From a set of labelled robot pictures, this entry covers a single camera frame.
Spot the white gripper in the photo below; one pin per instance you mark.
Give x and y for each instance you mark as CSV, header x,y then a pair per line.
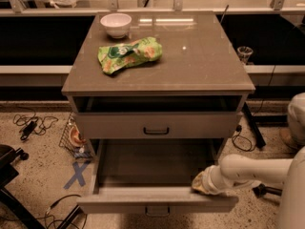
x,y
210,180

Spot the grey drawer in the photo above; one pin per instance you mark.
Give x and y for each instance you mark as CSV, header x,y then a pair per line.
x,y
152,177
179,116

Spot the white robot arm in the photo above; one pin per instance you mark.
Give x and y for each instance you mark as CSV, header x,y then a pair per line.
x,y
236,171

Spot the grey drawer cabinet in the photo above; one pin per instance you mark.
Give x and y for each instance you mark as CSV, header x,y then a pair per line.
x,y
197,59

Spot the grey top drawer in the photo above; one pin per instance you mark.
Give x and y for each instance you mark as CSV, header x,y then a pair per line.
x,y
179,116

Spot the black chair caster leg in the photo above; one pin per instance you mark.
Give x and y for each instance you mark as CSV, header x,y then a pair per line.
x,y
261,190

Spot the black metal bar right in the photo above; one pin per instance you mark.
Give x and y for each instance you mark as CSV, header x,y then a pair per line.
x,y
260,142

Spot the brown shoe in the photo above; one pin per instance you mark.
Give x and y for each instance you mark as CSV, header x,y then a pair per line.
x,y
285,136

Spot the blue tape cross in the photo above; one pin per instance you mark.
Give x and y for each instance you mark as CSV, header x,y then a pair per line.
x,y
78,168

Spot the black bar bottom left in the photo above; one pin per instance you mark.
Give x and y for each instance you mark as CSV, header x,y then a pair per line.
x,y
68,220

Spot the clear glass cup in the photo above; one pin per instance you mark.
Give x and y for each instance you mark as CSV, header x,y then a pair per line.
x,y
244,53

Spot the green snack bag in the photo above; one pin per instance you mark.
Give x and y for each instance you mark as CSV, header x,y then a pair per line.
x,y
127,55

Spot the white ceramic bowl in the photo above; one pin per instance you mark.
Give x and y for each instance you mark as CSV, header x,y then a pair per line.
x,y
116,25

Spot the wire basket with items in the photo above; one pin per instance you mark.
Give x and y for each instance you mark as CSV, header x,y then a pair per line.
x,y
72,142

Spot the black power adapter with cable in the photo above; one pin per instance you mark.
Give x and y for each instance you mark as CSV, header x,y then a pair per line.
x,y
30,123

